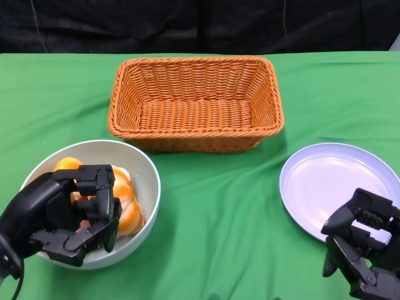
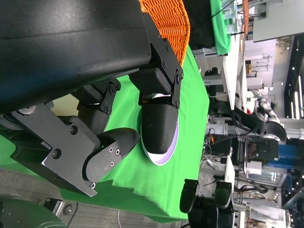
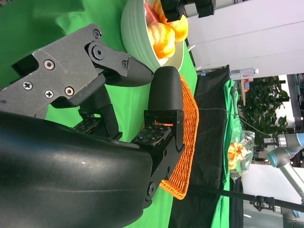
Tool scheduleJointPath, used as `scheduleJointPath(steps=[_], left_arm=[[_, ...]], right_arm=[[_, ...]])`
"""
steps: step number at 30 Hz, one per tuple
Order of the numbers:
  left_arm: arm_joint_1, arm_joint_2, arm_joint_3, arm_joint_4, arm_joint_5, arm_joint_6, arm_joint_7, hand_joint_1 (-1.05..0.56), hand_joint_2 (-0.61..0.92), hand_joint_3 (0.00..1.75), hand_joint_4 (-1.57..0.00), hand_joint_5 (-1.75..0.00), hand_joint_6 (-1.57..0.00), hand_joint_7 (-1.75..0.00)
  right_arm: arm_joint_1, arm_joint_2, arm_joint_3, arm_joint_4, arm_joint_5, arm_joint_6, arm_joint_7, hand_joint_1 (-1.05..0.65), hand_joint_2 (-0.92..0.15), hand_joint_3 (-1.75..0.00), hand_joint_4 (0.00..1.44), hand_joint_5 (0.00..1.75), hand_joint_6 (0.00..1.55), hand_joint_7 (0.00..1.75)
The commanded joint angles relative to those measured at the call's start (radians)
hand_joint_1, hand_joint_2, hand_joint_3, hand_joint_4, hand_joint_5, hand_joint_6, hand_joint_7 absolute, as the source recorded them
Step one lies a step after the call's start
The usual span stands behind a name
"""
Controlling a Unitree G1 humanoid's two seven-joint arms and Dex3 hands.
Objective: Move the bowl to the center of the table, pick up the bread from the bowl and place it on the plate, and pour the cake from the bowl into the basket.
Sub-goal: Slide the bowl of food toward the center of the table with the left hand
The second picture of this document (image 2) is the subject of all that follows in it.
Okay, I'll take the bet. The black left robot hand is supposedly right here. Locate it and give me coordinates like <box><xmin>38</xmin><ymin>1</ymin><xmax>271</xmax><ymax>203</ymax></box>
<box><xmin>0</xmin><ymin>0</ymin><xmax>184</xmax><ymax>198</ymax></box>

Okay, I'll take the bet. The black office chair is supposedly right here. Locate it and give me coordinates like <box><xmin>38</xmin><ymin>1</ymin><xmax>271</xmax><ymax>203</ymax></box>
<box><xmin>180</xmin><ymin>178</ymin><xmax>236</xmax><ymax>228</ymax></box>

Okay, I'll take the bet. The orange wicker basket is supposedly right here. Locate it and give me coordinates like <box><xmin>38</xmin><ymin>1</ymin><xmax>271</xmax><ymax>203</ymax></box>
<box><xmin>139</xmin><ymin>0</ymin><xmax>191</xmax><ymax>67</ymax></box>

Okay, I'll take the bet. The green tablecloth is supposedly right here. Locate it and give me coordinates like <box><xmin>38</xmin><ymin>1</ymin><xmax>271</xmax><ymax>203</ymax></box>
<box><xmin>0</xmin><ymin>44</ymin><xmax>210</xmax><ymax>224</ymax></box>

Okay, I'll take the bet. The black backdrop curtain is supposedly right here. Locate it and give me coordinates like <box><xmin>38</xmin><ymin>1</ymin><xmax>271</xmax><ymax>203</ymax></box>
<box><xmin>184</xmin><ymin>0</ymin><xmax>217</xmax><ymax>52</ymax></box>

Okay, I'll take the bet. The green cloth background table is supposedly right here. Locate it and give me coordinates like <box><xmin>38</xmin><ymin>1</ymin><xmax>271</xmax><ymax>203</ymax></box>
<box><xmin>210</xmin><ymin>0</ymin><xmax>233</xmax><ymax>57</ymax></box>

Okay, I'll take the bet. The lavender round plate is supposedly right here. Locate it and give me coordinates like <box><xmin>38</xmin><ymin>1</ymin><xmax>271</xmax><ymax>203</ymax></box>
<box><xmin>140</xmin><ymin>93</ymin><xmax>179</xmax><ymax>166</ymax></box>

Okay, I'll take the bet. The white desk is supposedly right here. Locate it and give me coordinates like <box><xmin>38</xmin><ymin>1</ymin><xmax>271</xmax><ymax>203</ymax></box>
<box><xmin>223</xmin><ymin>35</ymin><xmax>247</xmax><ymax>112</ymax></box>

